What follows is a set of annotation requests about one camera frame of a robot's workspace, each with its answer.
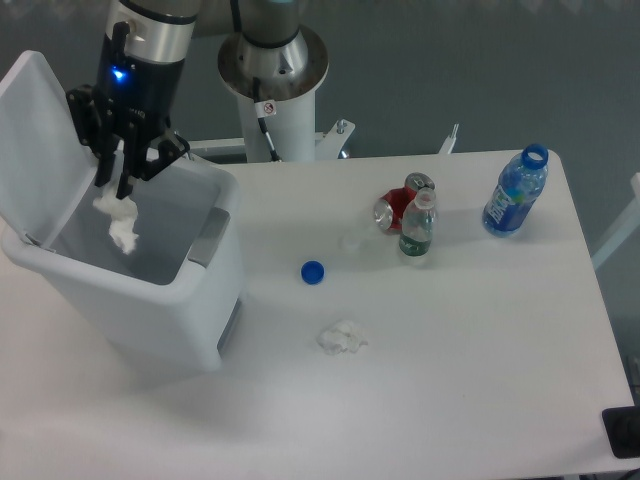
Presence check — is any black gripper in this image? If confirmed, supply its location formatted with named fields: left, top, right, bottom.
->
left=65, top=20, right=190, bottom=199

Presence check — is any white paper ball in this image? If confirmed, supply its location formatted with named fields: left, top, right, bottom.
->
left=93, top=182, right=139, bottom=255

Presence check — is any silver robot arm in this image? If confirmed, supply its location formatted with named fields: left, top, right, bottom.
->
left=66, top=1, right=314, bottom=200

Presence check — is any white trash bin lid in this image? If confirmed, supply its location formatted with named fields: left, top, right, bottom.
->
left=1, top=50, right=111, bottom=248

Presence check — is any white trash bin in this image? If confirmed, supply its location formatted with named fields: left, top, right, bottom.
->
left=1, top=160, right=244, bottom=371

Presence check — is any blue bottle cap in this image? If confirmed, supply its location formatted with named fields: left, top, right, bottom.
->
left=300, top=260, right=325, bottom=285

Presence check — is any crushed red soda can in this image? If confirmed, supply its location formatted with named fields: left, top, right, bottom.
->
left=372, top=172, right=435, bottom=232

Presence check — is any white crumpled paper on table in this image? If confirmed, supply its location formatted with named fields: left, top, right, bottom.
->
left=316, top=320, right=369, bottom=356

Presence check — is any small clear green-label bottle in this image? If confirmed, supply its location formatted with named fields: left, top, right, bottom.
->
left=399, top=187, right=436, bottom=257

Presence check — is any blue plastic drink bottle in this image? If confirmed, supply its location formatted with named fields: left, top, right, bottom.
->
left=482, top=143, right=549, bottom=237

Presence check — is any white chair part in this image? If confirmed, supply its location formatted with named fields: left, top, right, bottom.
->
left=591, top=173, right=639, bottom=271

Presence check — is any black device at edge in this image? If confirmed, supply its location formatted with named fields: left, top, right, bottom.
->
left=602, top=406, right=639, bottom=459

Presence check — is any black cable on pedestal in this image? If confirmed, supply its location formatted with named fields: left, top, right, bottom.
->
left=252, top=74, right=284, bottom=163

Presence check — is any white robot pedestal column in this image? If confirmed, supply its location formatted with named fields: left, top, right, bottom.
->
left=218, top=26, right=329, bottom=163

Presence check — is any white metal table frame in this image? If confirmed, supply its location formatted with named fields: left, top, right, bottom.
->
left=187, top=119, right=459, bottom=163

